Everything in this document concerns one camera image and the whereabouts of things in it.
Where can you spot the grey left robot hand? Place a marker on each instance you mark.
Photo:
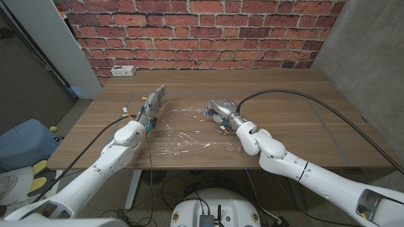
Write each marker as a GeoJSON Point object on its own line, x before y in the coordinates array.
{"type": "Point", "coordinates": [151, 105]}

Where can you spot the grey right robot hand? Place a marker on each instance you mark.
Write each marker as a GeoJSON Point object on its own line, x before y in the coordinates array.
{"type": "Point", "coordinates": [225, 108]}

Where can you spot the clear plastic wrap sheet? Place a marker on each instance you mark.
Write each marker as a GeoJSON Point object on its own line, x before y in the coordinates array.
{"type": "Point", "coordinates": [183, 135]}

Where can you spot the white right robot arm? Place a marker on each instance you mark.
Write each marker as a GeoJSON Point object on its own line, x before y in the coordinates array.
{"type": "Point", "coordinates": [315, 179]}

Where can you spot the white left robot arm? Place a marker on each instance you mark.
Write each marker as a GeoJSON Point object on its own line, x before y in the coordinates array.
{"type": "Point", "coordinates": [107, 164]}

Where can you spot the white power strip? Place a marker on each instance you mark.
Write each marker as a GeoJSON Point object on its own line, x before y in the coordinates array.
{"type": "Point", "coordinates": [123, 71]}

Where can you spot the black floor fan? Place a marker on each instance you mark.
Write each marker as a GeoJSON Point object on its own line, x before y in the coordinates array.
{"type": "Point", "coordinates": [153, 176]}

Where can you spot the brick print backdrop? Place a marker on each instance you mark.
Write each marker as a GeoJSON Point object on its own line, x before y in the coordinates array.
{"type": "Point", "coordinates": [202, 31]}

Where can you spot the metal table leg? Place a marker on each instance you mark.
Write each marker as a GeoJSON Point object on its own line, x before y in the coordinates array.
{"type": "Point", "coordinates": [300, 200]}
{"type": "Point", "coordinates": [132, 189]}

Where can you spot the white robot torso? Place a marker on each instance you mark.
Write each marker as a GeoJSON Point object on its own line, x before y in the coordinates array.
{"type": "Point", "coordinates": [227, 205]}

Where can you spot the small yellow-green ball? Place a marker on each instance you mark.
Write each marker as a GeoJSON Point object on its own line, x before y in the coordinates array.
{"type": "Point", "coordinates": [53, 129]}

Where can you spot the grey electronics box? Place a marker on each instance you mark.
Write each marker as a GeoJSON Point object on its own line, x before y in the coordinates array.
{"type": "Point", "coordinates": [206, 221]}

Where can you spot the white upright panel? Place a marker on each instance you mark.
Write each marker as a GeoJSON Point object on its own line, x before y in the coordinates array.
{"type": "Point", "coordinates": [53, 41]}

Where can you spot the blue plastic bin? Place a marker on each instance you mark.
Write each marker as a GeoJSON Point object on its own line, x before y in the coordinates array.
{"type": "Point", "coordinates": [22, 145]}

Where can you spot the yellow black foot pedal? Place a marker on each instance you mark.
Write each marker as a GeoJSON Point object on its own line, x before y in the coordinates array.
{"type": "Point", "coordinates": [39, 184]}

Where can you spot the white sneaker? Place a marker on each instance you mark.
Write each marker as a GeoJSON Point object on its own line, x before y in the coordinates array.
{"type": "Point", "coordinates": [8, 186]}
{"type": "Point", "coordinates": [19, 203]}

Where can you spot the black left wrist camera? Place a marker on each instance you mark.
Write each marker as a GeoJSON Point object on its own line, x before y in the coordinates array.
{"type": "Point", "coordinates": [154, 121]}

